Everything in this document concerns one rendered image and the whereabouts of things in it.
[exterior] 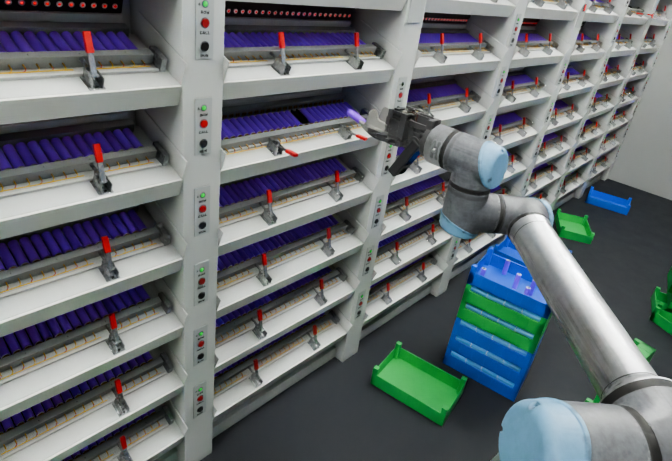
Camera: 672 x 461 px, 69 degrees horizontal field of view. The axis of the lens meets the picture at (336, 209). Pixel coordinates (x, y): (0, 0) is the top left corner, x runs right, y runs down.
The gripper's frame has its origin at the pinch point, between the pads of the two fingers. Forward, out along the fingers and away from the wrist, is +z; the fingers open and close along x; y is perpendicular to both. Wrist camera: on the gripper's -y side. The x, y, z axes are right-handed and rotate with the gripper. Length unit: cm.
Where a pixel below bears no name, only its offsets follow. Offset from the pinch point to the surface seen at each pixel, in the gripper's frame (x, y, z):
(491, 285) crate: -60, -61, -23
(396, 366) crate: -41, -104, -3
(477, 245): -133, -88, 16
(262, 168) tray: 22.0, -12.3, 12.5
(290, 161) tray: 12.7, -12.2, 12.6
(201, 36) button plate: 40.6, 19.2, 11.2
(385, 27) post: -25.2, 20.6, 18.8
